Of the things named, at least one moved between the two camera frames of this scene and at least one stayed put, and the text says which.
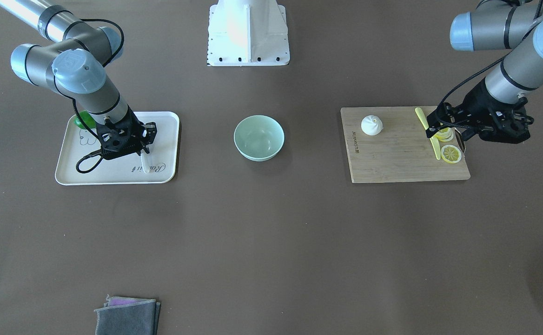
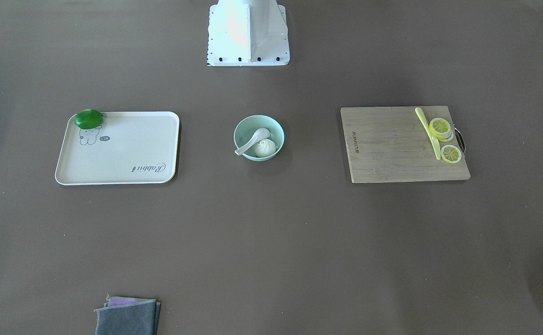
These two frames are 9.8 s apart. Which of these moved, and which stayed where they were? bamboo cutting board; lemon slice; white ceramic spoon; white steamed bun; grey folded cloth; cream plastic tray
Moved: white ceramic spoon; white steamed bun
Stayed: bamboo cutting board; cream plastic tray; grey folded cloth; lemon slice
